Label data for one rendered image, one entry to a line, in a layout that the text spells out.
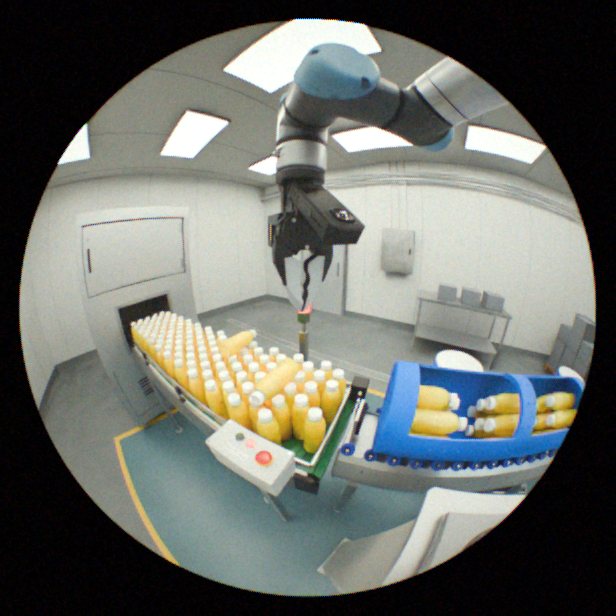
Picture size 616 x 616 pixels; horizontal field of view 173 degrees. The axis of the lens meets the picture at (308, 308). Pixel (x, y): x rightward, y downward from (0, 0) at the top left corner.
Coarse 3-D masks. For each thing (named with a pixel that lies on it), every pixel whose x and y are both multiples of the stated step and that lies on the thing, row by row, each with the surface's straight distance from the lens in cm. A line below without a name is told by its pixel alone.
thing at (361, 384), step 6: (354, 378) 83; (360, 378) 84; (366, 378) 84; (354, 384) 80; (360, 384) 81; (366, 384) 81; (354, 390) 81; (360, 390) 80; (366, 390) 80; (354, 396) 83; (360, 396) 83; (360, 402) 85
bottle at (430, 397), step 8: (424, 392) 56; (432, 392) 57; (440, 392) 58; (424, 400) 56; (432, 400) 57; (440, 400) 57; (448, 400) 60; (424, 408) 58; (432, 408) 58; (440, 408) 60
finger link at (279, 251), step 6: (276, 240) 25; (276, 246) 25; (282, 246) 26; (276, 252) 25; (282, 252) 26; (288, 252) 26; (276, 258) 26; (282, 258) 26; (276, 264) 26; (282, 264) 26; (282, 270) 26; (282, 276) 26; (282, 282) 28
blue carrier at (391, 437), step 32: (416, 384) 49; (448, 384) 75; (480, 384) 79; (512, 384) 88; (544, 384) 103; (576, 384) 106; (384, 416) 52; (384, 448) 53; (416, 448) 53; (448, 448) 55; (480, 448) 60; (512, 448) 69; (544, 448) 86
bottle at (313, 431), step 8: (304, 424) 59; (312, 424) 57; (320, 424) 57; (304, 432) 61; (312, 432) 58; (320, 432) 59; (304, 440) 65; (312, 440) 62; (320, 440) 63; (312, 448) 67
